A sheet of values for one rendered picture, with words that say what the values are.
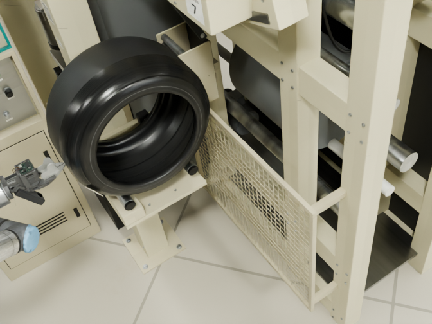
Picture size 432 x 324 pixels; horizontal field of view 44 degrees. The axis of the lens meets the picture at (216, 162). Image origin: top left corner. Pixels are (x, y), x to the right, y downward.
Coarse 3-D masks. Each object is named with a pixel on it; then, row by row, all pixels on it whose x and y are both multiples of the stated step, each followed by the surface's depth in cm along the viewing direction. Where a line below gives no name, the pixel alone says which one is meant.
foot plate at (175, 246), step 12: (168, 228) 303; (132, 240) 300; (168, 240) 297; (180, 240) 296; (132, 252) 295; (144, 252) 294; (168, 252) 292; (180, 252) 292; (144, 264) 289; (156, 264) 288
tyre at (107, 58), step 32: (96, 64) 172; (128, 64) 170; (160, 64) 174; (64, 96) 174; (96, 96) 167; (128, 96) 169; (160, 96) 213; (192, 96) 184; (64, 128) 172; (96, 128) 170; (160, 128) 220; (192, 128) 209; (64, 160) 180; (96, 160) 177; (128, 160) 216; (160, 160) 214; (128, 192) 196
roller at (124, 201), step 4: (116, 196) 205; (120, 196) 203; (124, 196) 202; (128, 196) 203; (120, 200) 203; (124, 200) 201; (128, 200) 201; (132, 200) 202; (124, 204) 201; (128, 204) 200; (132, 204) 202; (128, 208) 202; (132, 208) 203
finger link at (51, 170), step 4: (52, 164) 181; (64, 164) 185; (48, 168) 181; (52, 168) 182; (56, 168) 183; (60, 168) 184; (44, 172) 181; (48, 172) 182; (52, 172) 183; (56, 172) 183; (40, 176) 181; (44, 176) 182; (48, 176) 182; (56, 176) 183
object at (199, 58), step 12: (180, 24) 226; (156, 36) 223; (168, 36) 226; (180, 36) 229; (192, 36) 227; (180, 48) 215; (192, 48) 234; (204, 48) 216; (192, 60) 216; (204, 60) 220; (204, 72) 223; (204, 84) 228; (216, 84) 231; (216, 96) 236
